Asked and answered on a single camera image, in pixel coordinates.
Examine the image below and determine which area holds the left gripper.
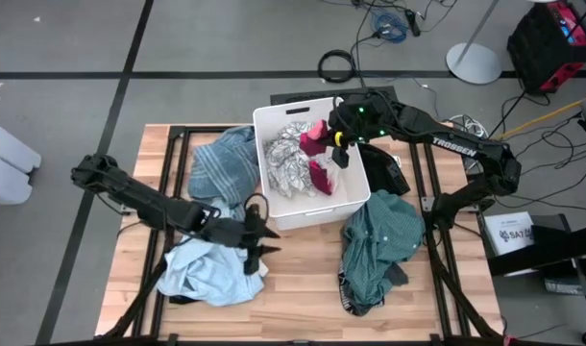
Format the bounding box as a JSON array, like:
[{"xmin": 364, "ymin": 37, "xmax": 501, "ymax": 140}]
[{"xmin": 207, "ymin": 201, "xmax": 281, "ymax": 275}]

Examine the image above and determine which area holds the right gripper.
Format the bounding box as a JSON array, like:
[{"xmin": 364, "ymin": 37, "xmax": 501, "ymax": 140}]
[{"xmin": 327, "ymin": 103, "xmax": 371, "ymax": 169}]

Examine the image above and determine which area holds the magenta garment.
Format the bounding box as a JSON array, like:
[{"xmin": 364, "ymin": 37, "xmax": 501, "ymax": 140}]
[{"xmin": 299, "ymin": 118, "xmax": 335, "ymax": 197}]

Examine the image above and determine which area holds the white perforated plastic laundry basket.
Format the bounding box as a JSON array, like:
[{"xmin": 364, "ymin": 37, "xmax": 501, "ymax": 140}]
[{"xmin": 252, "ymin": 95, "xmax": 373, "ymax": 232}]

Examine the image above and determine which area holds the light blue geometric patterned shirt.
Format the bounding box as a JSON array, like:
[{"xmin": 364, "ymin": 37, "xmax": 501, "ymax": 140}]
[{"xmin": 156, "ymin": 196, "xmax": 270, "ymax": 308}]

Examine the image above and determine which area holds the blue striped knit towel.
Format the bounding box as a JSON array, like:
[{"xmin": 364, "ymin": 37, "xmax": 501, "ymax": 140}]
[{"xmin": 186, "ymin": 125, "xmax": 261, "ymax": 209}]

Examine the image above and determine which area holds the black garment white Puma print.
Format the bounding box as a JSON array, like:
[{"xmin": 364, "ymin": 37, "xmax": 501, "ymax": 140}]
[{"xmin": 167, "ymin": 292, "xmax": 199, "ymax": 306}]

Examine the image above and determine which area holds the green dotted button shirt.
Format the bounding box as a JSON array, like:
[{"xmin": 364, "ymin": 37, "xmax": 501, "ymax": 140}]
[{"xmin": 340, "ymin": 189, "xmax": 427, "ymax": 309}]

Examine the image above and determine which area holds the plain black garment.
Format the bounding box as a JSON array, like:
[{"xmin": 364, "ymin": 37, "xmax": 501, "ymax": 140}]
[{"xmin": 357, "ymin": 142, "xmax": 412, "ymax": 197}]

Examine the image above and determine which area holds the black shorts white lettering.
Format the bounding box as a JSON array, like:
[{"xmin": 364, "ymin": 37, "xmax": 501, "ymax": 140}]
[{"xmin": 338, "ymin": 261, "xmax": 386, "ymax": 317}]

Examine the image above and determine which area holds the black power strip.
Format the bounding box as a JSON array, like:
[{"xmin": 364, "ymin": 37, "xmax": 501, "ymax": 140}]
[{"xmin": 403, "ymin": 8, "xmax": 422, "ymax": 37}]

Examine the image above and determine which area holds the dark grey garment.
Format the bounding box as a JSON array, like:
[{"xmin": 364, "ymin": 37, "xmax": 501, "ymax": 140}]
[{"xmin": 383, "ymin": 261, "xmax": 410, "ymax": 287}]

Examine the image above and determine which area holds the white round stand base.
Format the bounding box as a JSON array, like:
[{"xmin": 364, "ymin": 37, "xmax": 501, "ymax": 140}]
[{"xmin": 445, "ymin": 0, "xmax": 503, "ymax": 86}]

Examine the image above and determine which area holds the white printed box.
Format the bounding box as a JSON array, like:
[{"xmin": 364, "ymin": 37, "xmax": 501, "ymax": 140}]
[{"xmin": 483, "ymin": 210, "xmax": 537, "ymax": 278}]

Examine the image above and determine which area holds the yellow pole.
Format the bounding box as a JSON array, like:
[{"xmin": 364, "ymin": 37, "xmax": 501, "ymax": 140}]
[{"xmin": 494, "ymin": 90, "xmax": 586, "ymax": 141}]

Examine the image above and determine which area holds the black and red case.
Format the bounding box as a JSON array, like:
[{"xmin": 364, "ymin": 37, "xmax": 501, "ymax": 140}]
[{"xmin": 506, "ymin": 0, "xmax": 586, "ymax": 95}]

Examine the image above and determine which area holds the black side stand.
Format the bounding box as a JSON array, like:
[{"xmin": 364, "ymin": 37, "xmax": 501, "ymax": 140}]
[{"xmin": 487, "ymin": 213, "xmax": 586, "ymax": 278}]

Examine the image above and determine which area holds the white floor furniture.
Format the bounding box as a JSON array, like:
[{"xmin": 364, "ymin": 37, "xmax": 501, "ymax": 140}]
[{"xmin": 0, "ymin": 114, "xmax": 42, "ymax": 206}]

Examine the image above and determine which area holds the black cable coil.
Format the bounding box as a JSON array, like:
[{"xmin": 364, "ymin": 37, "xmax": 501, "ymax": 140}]
[{"xmin": 317, "ymin": 48, "xmax": 357, "ymax": 85}]

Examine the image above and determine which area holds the blue cable coil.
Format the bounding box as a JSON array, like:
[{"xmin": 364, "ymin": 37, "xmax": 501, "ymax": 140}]
[{"xmin": 371, "ymin": 10, "xmax": 409, "ymax": 44}]

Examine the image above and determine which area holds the white cable bundle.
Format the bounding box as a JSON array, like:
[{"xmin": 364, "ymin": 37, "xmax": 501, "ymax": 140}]
[{"xmin": 449, "ymin": 113, "xmax": 489, "ymax": 141}]

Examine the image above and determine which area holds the black metal table frame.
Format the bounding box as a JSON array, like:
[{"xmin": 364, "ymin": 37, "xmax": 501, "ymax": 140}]
[{"xmin": 95, "ymin": 123, "xmax": 506, "ymax": 346}]

